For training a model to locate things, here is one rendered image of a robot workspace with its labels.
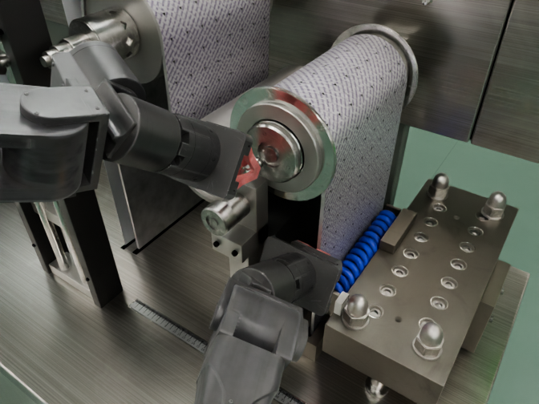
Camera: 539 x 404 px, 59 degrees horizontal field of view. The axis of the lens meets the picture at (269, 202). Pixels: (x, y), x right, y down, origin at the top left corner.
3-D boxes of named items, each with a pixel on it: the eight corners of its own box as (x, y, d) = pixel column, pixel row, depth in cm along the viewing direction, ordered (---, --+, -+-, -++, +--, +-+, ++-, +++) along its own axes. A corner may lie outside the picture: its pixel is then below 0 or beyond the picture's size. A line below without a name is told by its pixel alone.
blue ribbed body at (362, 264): (319, 297, 69) (321, 280, 67) (380, 217, 83) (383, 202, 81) (341, 308, 68) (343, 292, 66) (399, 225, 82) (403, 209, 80)
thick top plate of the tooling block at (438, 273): (321, 350, 67) (324, 324, 63) (422, 203, 93) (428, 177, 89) (432, 412, 60) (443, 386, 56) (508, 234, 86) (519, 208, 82)
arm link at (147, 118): (99, 173, 37) (139, 119, 36) (66, 119, 41) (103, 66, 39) (161, 186, 43) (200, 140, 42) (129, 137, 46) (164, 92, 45)
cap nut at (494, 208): (478, 215, 81) (485, 194, 78) (484, 204, 83) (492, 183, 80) (500, 223, 79) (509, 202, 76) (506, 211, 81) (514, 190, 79)
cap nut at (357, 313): (336, 321, 63) (339, 300, 61) (349, 304, 66) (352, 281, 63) (362, 335, 62) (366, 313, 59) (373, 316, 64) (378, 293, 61)
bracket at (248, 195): (220, 343, 76) (203, 191, 57) (244, 316, 80) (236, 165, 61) (245, 358, 74) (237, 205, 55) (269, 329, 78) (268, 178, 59)
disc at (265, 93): (227, 171, 64) (231, 68, 54) (229, 169, 64) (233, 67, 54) (322, 220, 58) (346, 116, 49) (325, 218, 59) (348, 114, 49)
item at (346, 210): (312, 297, 69) (321, 196, 57) (379, 211, 84) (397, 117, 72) (315, 299, 68) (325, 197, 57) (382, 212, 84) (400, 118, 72)
